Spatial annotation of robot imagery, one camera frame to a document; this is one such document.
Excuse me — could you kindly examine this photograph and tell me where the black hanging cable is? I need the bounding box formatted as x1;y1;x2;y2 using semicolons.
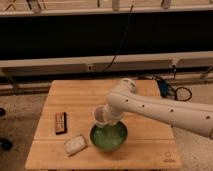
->
101;4;135;72

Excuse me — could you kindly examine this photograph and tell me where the black chair wheel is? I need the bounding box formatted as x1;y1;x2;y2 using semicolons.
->
0;137;13;151

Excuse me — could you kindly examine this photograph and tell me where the translucent white cup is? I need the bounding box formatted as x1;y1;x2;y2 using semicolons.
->
92;105;109;128

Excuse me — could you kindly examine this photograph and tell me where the green ceramic bowl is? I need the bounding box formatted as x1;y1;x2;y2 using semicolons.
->
90;121;128;151

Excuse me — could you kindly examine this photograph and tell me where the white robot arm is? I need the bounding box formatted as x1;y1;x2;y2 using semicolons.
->
104;78;213;140

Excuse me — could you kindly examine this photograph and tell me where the brown chocolate bar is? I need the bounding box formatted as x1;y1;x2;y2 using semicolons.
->
55;112;67;135

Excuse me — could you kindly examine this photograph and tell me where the white wall outlet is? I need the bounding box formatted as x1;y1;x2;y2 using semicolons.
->
88;64;93;72

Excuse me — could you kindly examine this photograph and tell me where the wooden table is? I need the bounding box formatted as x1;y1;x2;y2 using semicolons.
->
25;80;182;171

